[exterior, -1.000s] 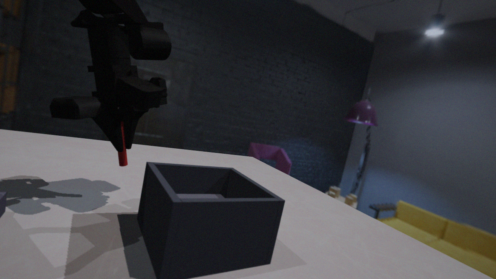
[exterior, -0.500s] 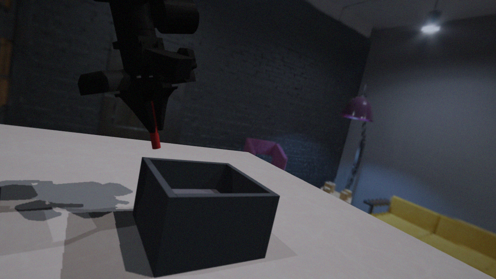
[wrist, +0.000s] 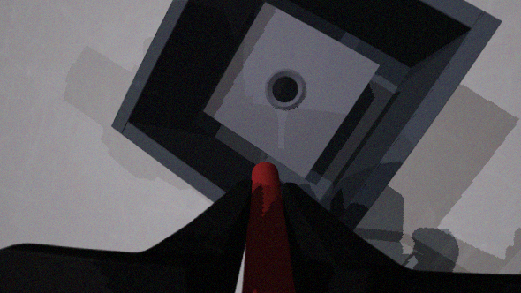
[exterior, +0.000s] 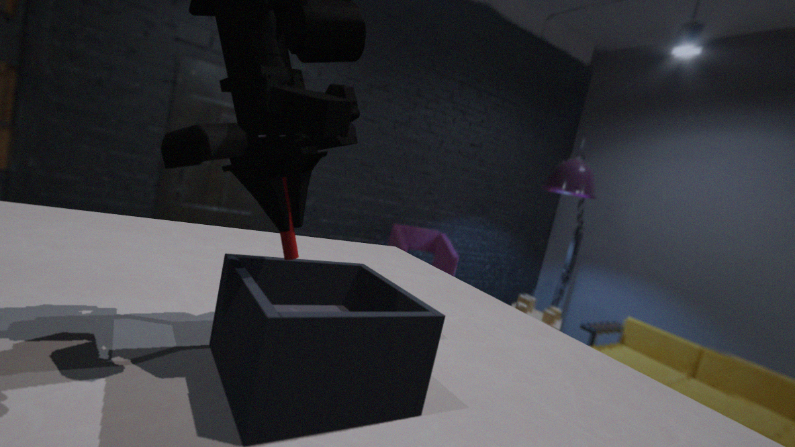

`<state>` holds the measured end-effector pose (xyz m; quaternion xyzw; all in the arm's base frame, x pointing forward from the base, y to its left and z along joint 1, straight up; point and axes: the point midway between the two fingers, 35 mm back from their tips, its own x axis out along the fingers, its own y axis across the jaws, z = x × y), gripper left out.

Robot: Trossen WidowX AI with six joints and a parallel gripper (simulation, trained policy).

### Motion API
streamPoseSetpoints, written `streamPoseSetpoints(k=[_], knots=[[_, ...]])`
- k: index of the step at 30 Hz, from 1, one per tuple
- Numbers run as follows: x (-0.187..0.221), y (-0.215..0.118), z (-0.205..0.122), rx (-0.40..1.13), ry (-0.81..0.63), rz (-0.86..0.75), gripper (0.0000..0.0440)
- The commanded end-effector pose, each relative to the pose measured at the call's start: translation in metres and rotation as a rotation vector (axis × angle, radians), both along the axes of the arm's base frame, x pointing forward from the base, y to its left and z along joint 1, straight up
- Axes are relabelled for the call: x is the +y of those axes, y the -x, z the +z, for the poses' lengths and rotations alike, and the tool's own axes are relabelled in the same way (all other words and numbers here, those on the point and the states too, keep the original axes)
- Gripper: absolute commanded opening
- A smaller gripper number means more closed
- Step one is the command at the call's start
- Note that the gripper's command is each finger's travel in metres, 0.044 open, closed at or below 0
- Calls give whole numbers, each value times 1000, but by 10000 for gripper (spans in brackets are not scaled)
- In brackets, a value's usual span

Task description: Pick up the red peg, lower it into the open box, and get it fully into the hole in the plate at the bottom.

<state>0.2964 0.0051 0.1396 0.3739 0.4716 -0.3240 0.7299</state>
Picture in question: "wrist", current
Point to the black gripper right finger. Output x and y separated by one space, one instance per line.
327 257

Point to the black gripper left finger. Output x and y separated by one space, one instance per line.
203 257

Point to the dark grey open box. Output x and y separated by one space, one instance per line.
424 48

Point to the grey square plate with hole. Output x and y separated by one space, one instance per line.
279 52

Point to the red peg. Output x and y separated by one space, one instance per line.
267 265

